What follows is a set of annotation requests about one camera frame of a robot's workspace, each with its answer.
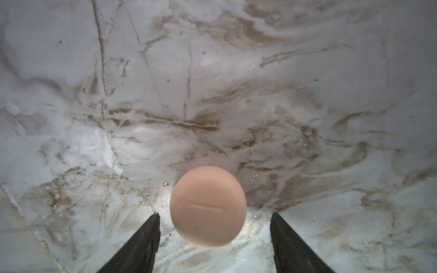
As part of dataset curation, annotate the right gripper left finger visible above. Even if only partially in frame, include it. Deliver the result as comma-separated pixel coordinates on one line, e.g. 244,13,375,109
98,213,160,273

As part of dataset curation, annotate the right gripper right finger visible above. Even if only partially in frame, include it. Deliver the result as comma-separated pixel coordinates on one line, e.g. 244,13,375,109
270,213,333,273

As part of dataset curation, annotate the pink earbud charging case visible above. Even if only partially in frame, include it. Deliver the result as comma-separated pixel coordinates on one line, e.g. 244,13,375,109
170,166,247,249

